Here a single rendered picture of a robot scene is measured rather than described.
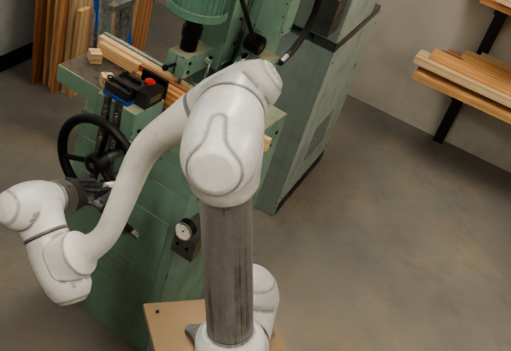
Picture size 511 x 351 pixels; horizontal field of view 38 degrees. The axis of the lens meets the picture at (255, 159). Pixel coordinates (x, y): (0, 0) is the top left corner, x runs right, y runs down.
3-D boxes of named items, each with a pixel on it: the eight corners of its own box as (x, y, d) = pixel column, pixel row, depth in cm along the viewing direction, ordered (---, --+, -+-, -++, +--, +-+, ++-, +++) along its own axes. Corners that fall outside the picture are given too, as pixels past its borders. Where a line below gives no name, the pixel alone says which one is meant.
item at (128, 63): (96, 53, 234) (98, 42, 232) (100, 52, 236) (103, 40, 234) (265, 152, 215) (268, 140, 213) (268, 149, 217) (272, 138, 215)
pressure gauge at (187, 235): (170, 238, 218) (176, 218, 213) (178, 232, 220) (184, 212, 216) (187, 249, 216) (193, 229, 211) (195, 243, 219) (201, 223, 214)
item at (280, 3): (254, 27, 222) (268, -18, 214) (268, 20, 229) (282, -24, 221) (277, 39, 220) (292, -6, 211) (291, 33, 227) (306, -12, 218)
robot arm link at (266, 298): (267, 318, 193) (290, 259, 181) (259, 373, 178) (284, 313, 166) (207, 302, 192) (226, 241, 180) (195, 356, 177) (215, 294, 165)
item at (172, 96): (132, 90, 223) (135, 72, 219) (136, 87, 224) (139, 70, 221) (192, 125, 216) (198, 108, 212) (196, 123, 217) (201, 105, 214)
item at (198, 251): (169, 249, 224) (174, 230, 219) (192, 231, 233) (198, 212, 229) (191, 264, 221) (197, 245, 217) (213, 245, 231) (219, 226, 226)
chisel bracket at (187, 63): (162, 73, 218) (168, 49, 214) (189, 60, 229) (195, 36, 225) (182, 84, 216) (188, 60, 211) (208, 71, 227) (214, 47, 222)
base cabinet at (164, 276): (49, 286, 270) (74, 131, 230) (147, 217, 315) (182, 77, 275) (144, 355, 256) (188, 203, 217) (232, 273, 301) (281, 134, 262)
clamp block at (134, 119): (91, 117, 211) (96, 91, 206) (122, 102, 221) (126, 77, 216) (131, 142, 206) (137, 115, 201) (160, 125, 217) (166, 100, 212)
